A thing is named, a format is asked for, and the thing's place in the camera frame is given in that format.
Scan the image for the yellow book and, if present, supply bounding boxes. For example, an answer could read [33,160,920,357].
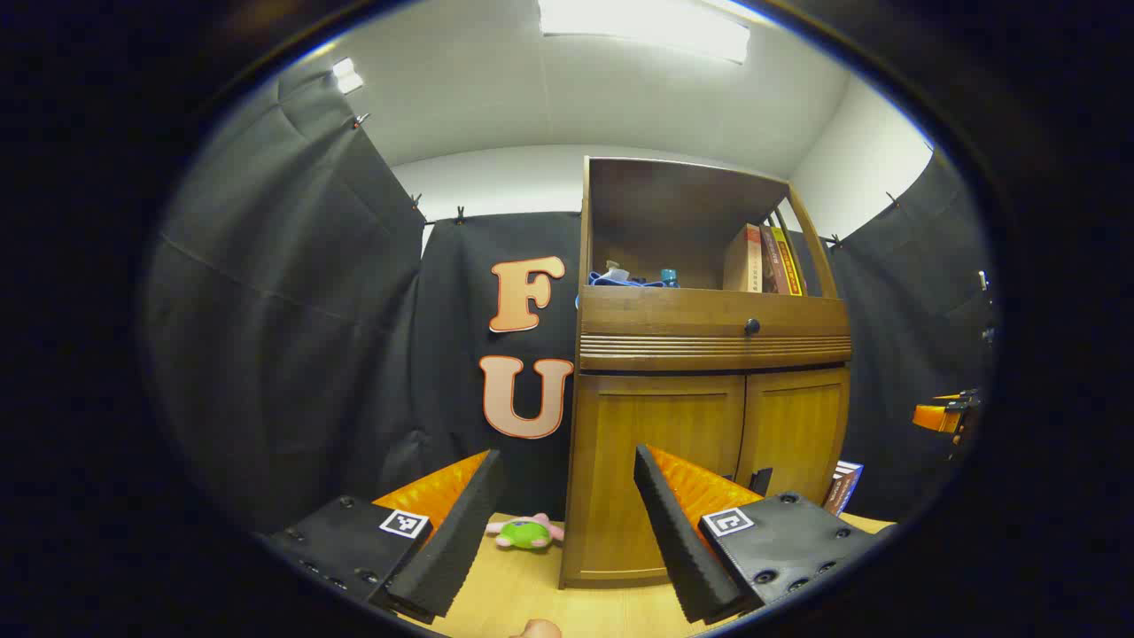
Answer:
[771,227,805,297]

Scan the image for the brown book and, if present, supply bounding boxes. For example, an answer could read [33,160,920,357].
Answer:
[760,226,792,296]

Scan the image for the blue and white box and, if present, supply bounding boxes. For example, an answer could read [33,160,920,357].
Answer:
[822,459,865,517]

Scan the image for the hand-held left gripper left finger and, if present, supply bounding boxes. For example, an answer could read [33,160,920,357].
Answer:
[257,447,506,626]

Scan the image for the green and pink plush toy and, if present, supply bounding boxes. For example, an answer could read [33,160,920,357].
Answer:
[485,512,565,552]

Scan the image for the wooden shoe cabinet door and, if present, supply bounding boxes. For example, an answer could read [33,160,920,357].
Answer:
[737,368,851,524]
[576,374,747,577]

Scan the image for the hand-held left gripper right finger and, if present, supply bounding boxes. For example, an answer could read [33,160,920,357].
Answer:
[633,443,887,626]

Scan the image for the wooden double-door shoe cabinet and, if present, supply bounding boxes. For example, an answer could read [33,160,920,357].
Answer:
[558,156,853,590]

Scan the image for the blue and white cloth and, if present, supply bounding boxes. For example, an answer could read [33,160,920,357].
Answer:
[587,260,665,289]

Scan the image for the black backdrop cloth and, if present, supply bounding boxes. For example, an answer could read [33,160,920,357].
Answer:
[146,62,998,537]

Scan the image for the beige book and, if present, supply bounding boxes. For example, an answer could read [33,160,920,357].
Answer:
[723,223,765,293]

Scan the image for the large ceiling light panel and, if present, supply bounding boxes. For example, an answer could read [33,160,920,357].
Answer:
[538,0,752,65]

